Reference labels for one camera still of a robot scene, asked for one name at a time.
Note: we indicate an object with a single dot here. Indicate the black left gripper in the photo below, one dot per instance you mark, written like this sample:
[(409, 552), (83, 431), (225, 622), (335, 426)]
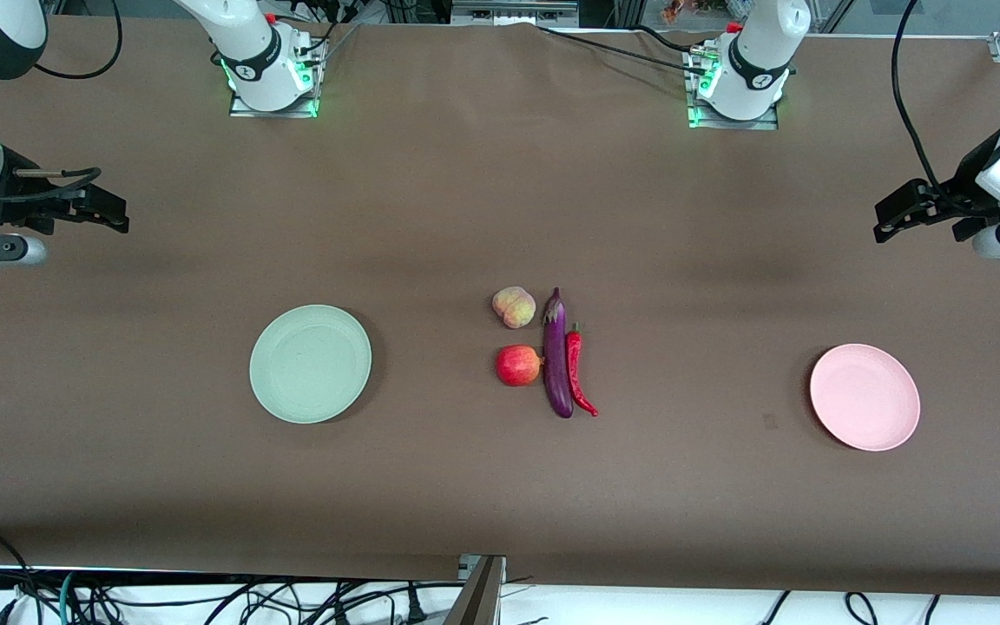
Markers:
[(965, 176)]

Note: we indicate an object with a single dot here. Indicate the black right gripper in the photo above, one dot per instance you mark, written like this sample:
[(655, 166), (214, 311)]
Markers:
[(24, 166)]

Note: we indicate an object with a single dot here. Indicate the red chili pepper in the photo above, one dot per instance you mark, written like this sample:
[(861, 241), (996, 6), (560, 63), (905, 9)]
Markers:
[(573, 356)]

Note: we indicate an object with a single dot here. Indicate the long purple eggplant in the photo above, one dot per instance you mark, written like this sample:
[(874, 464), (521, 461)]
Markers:
[(557, 365)]

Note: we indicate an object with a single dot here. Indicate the yellow pink peach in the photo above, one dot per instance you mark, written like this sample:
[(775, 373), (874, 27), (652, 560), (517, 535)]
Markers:
[(513, 307)]

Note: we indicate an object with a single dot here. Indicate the red apple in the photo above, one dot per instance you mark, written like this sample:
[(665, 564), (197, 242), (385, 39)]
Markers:
[(517, 365)]

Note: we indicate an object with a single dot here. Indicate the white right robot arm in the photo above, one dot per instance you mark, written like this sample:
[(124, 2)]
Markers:
[(253, 52)]

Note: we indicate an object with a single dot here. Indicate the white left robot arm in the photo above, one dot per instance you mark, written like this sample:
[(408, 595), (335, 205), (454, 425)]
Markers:
[(756, 52)]

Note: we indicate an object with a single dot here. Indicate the pink plate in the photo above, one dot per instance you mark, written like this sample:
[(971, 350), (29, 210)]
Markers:
[(865, 398)]

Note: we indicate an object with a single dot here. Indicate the pale green plate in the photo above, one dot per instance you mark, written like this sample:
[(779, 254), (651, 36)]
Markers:
[(309, 365)]

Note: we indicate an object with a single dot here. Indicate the orange toy item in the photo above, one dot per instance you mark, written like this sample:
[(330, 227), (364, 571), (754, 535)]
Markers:
[(682, 9)]

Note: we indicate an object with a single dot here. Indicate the brown table cover sheet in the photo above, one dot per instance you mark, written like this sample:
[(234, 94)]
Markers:
[(465, 174)]

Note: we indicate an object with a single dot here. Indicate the grey metal box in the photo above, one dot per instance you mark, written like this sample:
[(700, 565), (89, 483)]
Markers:
[(513, 13)]

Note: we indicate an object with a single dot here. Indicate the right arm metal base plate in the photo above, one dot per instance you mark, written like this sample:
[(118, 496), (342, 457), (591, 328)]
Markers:
[(248, 110)]

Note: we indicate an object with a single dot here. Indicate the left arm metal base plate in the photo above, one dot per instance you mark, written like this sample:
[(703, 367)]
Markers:
[(765, 125)]

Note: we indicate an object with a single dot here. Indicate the aluminium profile post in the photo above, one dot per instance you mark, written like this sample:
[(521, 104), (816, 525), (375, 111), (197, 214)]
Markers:
[(478, 595)]

